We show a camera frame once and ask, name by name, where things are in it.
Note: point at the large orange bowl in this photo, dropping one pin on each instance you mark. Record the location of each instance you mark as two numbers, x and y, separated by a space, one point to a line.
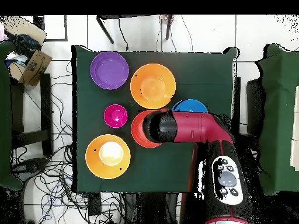
153 86
93 158

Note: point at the large blue bowl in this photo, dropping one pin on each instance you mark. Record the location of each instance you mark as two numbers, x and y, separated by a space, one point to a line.
190 106

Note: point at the purple bowl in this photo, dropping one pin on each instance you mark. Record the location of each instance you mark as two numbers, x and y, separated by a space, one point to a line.
109 70

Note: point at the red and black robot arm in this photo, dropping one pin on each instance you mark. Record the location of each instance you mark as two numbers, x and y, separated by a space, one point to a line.
198 128

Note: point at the red-orange bowl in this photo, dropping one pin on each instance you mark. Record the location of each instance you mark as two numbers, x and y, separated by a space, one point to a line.
136 130

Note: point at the pink bowl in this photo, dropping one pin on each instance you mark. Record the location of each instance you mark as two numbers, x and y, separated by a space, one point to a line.
115 116

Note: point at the dark green tablecloth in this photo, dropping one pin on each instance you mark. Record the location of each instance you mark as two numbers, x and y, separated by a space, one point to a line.
93 116

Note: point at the black power strip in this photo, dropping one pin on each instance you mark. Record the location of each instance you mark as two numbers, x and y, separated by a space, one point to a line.
94 204

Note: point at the black metal stand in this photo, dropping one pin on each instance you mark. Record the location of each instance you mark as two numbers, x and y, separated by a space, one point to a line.
105 29

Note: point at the brown cardboard box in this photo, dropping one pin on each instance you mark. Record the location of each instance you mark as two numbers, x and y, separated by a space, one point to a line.
35 70

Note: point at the green cloth side table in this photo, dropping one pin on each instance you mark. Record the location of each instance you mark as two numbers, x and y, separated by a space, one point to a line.
4 116
280 93

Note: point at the beige cardboard sheet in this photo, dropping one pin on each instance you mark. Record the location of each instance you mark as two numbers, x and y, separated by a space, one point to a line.
25 26

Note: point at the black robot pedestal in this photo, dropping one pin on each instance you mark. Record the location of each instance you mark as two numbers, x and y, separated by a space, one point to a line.
149 207

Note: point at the black stool frame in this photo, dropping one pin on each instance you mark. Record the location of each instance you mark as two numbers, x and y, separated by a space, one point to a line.
45 112

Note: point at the black rectangular frame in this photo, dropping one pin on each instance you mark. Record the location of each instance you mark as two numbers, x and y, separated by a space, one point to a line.
65 28

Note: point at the black pedestal leg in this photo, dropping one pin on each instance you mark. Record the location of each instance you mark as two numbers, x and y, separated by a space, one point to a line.
29 168

